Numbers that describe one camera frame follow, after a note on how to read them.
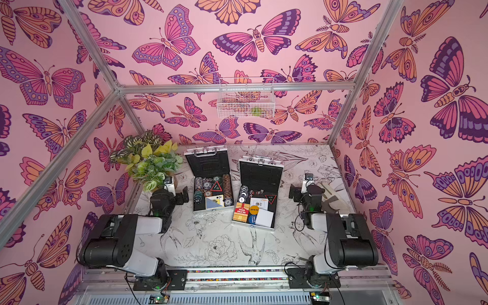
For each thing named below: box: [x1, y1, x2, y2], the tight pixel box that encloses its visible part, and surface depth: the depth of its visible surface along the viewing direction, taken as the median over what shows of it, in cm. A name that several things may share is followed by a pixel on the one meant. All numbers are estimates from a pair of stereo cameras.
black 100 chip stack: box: [193, 176, 205, 205], surface depth 99 cm
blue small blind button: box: [248, 214, 258, 225], surface depth 89 cm
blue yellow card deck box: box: [204, 194, 225, 210], surface depth 94 cm
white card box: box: [255, 208, 274, 228], surface depth 89 cm
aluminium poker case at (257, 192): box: [231, 155, 285, 231], surface depth 91 cm
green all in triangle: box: [210, 180, 224, 192], surface depth 102 cm
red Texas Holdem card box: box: [232, 202, 251, 224], surface depth 90 cm
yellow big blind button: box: [249, 205, 260, 215], surface depth 92 cm
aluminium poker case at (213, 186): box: [183, 144, 235, 212], surface depth 97 cm
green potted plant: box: [109, 130, 183, 192], surface depth 85 cm
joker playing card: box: [249, 197, 269, 211], surface depth 95 cm
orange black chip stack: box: [222, 173, 234, 207], surface depth 97 cm
